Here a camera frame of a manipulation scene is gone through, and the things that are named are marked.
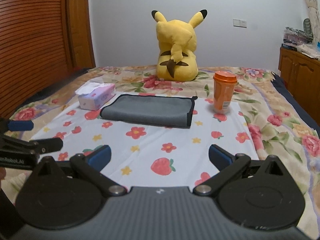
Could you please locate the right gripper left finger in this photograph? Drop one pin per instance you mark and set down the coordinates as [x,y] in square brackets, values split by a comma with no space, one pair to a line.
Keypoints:
[89,167]

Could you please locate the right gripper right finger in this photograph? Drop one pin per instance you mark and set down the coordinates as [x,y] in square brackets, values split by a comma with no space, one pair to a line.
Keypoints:
[231,167]

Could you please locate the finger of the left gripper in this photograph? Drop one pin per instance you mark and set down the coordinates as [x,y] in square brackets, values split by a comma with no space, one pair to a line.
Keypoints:
[14,126]
[42,146]

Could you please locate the purple and grey towel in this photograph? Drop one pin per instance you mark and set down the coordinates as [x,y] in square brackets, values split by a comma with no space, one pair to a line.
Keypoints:
[151,110]

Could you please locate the white strawberry print cloth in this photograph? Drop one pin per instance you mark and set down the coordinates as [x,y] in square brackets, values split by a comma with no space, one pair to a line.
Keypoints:
[150,155]

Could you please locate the floral bed blanket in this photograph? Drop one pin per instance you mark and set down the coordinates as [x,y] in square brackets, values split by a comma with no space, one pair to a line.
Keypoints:
[274,124]

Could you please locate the purple tissue box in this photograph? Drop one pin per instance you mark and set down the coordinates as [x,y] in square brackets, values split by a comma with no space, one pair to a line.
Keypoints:
[93,95]

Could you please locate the orange plastic cup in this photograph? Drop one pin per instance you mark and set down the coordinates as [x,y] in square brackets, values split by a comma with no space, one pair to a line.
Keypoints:
[224,84]

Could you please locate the wooden slatted wardrobe door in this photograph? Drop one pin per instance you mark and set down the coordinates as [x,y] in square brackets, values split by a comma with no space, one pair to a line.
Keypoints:
[42,43]

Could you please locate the brown wooden cabinet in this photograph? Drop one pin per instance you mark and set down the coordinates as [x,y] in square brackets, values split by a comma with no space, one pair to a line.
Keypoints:
[301,78]

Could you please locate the yellow Pikachu plush toy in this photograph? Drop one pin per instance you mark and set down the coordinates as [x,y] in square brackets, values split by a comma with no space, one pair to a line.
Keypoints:
[177,43]

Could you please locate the stack of folded fabrics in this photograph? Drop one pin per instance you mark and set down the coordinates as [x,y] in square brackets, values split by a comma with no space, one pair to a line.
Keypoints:
[296,36]

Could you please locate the floral curtain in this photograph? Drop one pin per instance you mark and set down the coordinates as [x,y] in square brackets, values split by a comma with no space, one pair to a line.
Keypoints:
[313,13]

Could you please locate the white wall switch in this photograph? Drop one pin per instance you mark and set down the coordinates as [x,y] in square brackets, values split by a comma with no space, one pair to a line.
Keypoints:
[239,23]

